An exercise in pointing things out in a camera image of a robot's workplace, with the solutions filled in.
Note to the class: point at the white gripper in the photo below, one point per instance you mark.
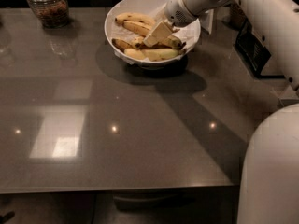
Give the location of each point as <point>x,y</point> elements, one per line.
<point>177,12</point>

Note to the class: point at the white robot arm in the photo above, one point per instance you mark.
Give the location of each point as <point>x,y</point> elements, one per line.
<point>269,189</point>

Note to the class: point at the front pale yellow banana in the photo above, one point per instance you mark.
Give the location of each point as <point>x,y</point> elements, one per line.
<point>165,53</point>

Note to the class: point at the middle short banana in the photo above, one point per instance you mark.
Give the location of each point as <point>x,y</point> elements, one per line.
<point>138,42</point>

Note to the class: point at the long diagonal yellow banana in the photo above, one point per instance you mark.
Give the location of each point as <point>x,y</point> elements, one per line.
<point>140,28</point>

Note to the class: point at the white bowl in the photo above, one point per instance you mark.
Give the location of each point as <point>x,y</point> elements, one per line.
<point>124,13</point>

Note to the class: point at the small brown-tipped banana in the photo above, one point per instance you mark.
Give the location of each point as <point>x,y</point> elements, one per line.
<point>121,44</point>

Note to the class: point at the top yellow banana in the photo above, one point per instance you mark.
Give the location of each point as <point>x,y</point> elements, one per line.
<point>132,16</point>

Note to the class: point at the right glass jar with cereal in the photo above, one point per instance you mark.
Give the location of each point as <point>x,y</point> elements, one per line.
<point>237,16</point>

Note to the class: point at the left glass jar with nuts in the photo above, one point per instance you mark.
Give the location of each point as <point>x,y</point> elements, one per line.
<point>51,13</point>

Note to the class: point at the black wire napkin holder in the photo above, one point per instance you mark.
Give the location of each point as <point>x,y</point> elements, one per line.
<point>255,55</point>

